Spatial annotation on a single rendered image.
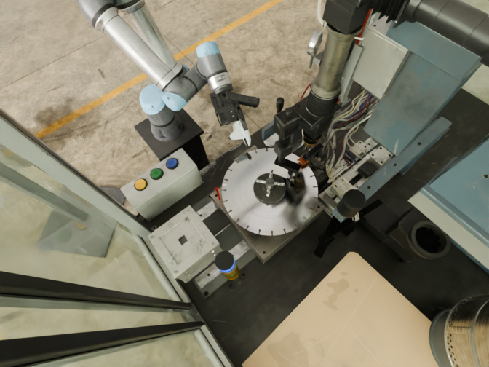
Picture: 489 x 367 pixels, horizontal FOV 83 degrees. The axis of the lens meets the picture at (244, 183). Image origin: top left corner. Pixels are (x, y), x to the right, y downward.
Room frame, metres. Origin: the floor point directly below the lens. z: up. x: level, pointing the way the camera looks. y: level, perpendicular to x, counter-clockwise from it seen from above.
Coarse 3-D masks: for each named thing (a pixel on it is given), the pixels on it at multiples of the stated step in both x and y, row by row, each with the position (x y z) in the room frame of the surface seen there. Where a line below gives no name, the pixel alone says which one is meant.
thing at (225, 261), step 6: (222, 252) 0.14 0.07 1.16; (228, 252) 0.14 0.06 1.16; (216, 258) 0.13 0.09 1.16; (222, 258) 0.13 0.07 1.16; (228, 258) 0.13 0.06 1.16; (216, 264) 0.12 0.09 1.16; (222, 264) 0.12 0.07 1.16; (228, 264) 0.11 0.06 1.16; (234, 264) 0.12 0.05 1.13; (222, 270) 0.10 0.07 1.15; (228, 270) 0.10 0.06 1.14
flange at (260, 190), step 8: (264, 176) 0.43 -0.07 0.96; (272, 176) 0.43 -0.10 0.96; (256, 184) 0.40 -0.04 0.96; (264, 184) 0.39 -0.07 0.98; (256, 192) 0.37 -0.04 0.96; (264, 192) 0.37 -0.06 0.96; (272, 192) 0.37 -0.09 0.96; (280, 192) 0.36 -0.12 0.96; (264, 200) 0.34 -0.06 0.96; (272, 200) 0.34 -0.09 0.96
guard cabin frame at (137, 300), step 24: (144, 240) 0.30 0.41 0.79; (0, 288) 0.05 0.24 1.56; (24, 288) 0.05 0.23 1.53; (48, 288) 0.05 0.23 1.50; (72, 288) 0.06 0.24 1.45; (96, 288) 0.06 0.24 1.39; (192, 312) 0.03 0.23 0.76; (48, 336) 0.00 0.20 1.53; (72, 336) 0.00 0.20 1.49; (96, 336) 0.00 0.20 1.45; (120, 336) -0.01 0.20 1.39; (144, 336) -0.01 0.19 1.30; (0, 360) -0.01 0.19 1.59; (24, 360) -0.01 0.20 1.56; (48, 360) -0.02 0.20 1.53
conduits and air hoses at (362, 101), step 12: (360, 96) 0.90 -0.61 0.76; (372, 96) 0.89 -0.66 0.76; (348, 108) 0.84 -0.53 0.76; (360, 108) 0.82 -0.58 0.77; (372, 108) 0.82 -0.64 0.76; (336, 120) 0.72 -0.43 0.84; (348, 120) 0.76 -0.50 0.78; (360, 120) 0.76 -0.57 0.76; (324, 132) 0.64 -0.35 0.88; (348, 132) 0.68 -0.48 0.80; (324, 144) 0.56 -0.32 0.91; (348, 144) 0.61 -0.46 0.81; (312, 156) 0.53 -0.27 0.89
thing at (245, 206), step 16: (240, 160) 0.51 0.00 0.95; (256, 160) 0.50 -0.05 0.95; (272, 160) 0.50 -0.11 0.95; (224, 176) 0.45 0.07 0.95; (240, 176) 0.45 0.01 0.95; (256, 176) 0.44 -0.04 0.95; (288, 176) 0.43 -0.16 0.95; (304, 176) 0.42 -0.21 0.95; (224, 192) 0.39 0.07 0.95; (240, 192) 0.39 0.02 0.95; (288, 192) 0.36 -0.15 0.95; (304, 192) 0.36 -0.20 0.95; (240, 208) 0.33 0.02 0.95; (256, 208) 0.32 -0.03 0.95; (272, 208) 0.31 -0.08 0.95; (288, 208) 0.31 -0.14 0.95; (304, 208) 0.30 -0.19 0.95; (240, 224) 0.27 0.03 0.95; (256, 224) 0.27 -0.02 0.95; (272, 224) 0.26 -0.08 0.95; (288, 224) 0.25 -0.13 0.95
